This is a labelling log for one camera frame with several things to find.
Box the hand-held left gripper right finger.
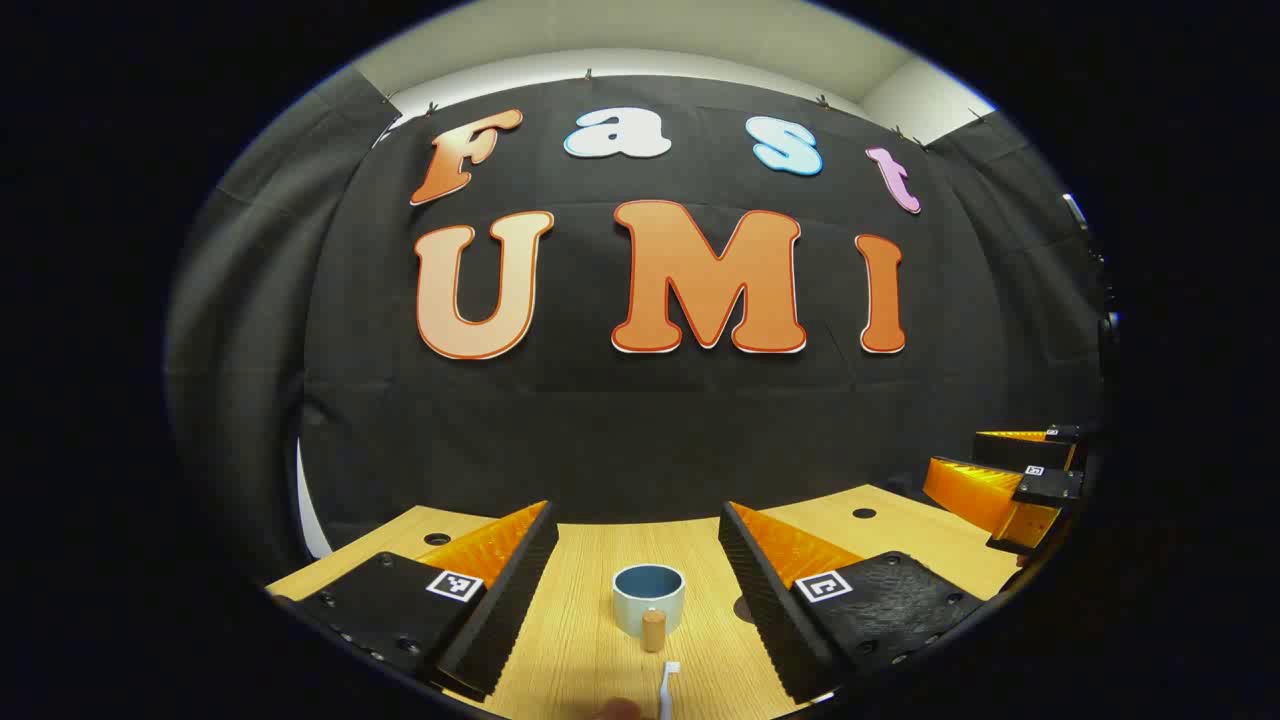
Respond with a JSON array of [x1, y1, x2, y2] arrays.
[[718, 500, 1011, 706]]

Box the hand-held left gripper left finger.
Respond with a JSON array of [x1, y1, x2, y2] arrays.
[[268, 500, 561, 703]]

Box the light blue cup wooden handle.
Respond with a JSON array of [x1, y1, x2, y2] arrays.
[[612, 564, 687, 654]]

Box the wooden desktop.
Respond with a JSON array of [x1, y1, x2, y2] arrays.
[[265, 484, 1031, 720]]

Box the black backdrop cloth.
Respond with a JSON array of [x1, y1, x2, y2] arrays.
[[165, 65, 1111, 581]]

